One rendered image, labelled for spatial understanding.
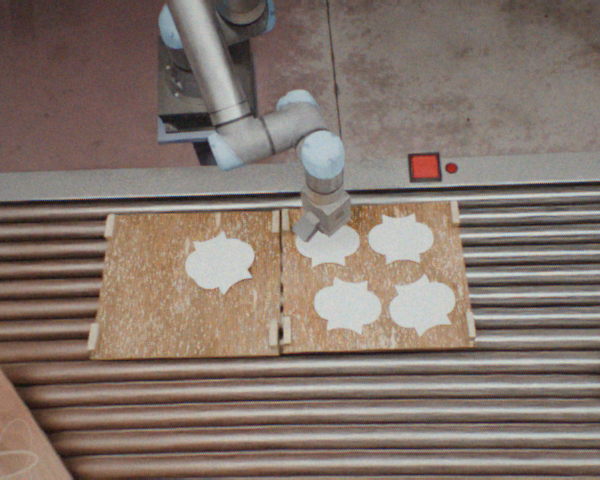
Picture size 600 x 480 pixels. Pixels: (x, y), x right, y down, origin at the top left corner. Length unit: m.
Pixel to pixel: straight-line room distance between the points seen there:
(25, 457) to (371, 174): 0.96
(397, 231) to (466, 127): 1.38
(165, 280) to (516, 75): 1.97
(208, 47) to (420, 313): 0.71
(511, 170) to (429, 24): 1.59
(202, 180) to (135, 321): 0.39
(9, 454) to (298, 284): 0.66
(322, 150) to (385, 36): 1.99
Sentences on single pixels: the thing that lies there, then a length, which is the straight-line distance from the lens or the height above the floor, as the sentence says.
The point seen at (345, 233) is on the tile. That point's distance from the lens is 1.55.
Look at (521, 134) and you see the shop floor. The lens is 2.91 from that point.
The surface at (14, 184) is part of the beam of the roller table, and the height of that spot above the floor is 0.92.
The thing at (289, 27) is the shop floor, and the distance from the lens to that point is 3.19.
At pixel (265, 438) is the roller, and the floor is 0.92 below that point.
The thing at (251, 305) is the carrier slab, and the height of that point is 0.94.
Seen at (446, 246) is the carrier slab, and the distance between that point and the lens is 1.56.
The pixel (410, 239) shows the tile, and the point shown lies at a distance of 1.55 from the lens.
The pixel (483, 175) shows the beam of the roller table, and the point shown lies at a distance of 1.69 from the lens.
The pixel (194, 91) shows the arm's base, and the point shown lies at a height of 0.99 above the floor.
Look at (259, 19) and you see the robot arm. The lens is 1.63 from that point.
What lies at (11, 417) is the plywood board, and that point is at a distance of 1.47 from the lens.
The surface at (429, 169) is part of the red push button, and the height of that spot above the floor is 0.93.
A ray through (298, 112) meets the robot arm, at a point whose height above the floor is 1.32.
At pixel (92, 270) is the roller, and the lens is 1.65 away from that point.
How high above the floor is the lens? 2.34
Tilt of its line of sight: 64 degrees down
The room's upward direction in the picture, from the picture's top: 8 degrees counter-clockwise
